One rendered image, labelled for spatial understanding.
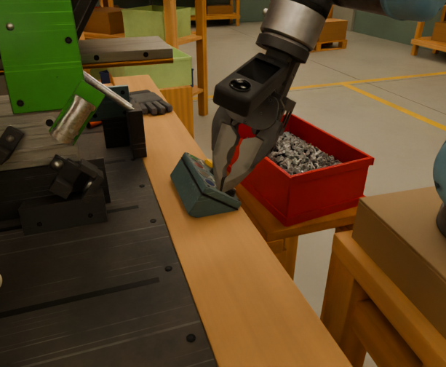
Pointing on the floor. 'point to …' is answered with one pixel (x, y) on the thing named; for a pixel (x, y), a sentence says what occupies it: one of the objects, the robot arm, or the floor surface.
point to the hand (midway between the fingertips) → (223, 183)
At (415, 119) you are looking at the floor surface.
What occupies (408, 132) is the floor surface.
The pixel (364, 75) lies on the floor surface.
